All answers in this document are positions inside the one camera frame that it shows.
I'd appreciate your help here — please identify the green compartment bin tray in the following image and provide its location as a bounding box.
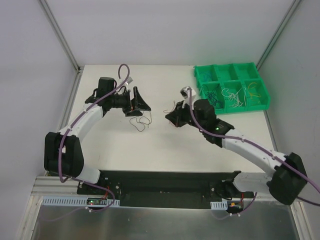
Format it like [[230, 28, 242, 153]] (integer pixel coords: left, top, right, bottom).
[[193, 62, 271, 114]]

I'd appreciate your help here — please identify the white cable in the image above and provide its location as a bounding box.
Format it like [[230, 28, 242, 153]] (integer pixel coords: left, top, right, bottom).
[[221, 87, 247, 109]]

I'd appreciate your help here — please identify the left white cable duct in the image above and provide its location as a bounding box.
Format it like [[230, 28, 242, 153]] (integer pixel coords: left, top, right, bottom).
[[42, 196, 120, 208]]

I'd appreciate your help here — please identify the right white cable duct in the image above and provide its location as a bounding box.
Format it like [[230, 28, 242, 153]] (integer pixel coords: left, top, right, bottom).
[[210, 200, 228, 211]]

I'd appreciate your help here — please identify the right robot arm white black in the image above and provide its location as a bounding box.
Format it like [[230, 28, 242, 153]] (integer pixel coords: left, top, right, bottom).
[[165, 99, 308, 206]]

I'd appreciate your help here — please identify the white cable duct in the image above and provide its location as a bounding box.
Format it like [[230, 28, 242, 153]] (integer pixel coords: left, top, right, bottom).
[[210, 200, 228, 211], [42, 196, 120, 208]]

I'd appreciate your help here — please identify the aluminium frame post left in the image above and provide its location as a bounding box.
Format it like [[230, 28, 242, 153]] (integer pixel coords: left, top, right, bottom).
[[37, 0, 81, 73]]

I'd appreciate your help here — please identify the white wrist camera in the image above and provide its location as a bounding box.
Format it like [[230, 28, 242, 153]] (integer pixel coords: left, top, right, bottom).
[[180, 86, 197, 109], [119, 76, 133, 88]]

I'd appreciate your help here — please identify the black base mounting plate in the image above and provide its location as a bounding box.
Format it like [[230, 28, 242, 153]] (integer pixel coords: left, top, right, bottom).
[[76, 169, 256, 208]]

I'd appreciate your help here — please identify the orange red cable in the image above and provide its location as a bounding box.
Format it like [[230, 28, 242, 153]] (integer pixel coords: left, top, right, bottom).
[[162, 99, 180, 127]]

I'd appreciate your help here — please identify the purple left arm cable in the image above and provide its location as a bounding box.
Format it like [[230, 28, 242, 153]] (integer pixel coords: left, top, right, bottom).
[[58, 63, 132, 183]]

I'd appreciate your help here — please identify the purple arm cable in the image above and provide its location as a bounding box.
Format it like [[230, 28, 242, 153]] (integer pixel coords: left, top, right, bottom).
[[188, 88, 320, 207], [58, 63, 132, 183]]

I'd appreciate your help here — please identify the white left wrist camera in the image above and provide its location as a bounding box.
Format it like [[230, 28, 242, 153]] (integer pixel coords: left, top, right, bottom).
[[119, 76, 133, 88]]

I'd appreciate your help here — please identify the black cable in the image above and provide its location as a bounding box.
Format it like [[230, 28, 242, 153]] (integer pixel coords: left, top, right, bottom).
[[201, 83, 225, 111]]

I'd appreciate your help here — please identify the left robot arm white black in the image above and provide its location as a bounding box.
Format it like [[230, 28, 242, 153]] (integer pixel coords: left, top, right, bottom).
[[44, 77, 151, 195]]

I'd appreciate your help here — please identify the blue cable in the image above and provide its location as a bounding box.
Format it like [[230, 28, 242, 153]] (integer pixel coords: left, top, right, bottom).
[[199, 69, 215, 82]]

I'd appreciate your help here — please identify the aluminium frame post right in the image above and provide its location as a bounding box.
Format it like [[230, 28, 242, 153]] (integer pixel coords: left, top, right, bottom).
[[256, 0, 304, 71]]

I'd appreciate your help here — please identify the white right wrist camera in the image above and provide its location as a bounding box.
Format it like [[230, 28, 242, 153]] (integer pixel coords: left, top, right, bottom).
[[180, 86, 197, 109]]

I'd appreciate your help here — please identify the yellow cable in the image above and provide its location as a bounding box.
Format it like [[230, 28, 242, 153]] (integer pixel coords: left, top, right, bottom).
[[247, 79, 265, 103]]

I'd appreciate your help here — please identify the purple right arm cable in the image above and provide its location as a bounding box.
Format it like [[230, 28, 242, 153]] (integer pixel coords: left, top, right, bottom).
[[188, 88, 320, 207]]

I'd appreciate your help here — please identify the aluminium frame post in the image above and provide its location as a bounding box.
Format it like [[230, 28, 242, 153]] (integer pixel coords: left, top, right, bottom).
[[256, 0, 304, 71], [37, 0, 81, 73]]

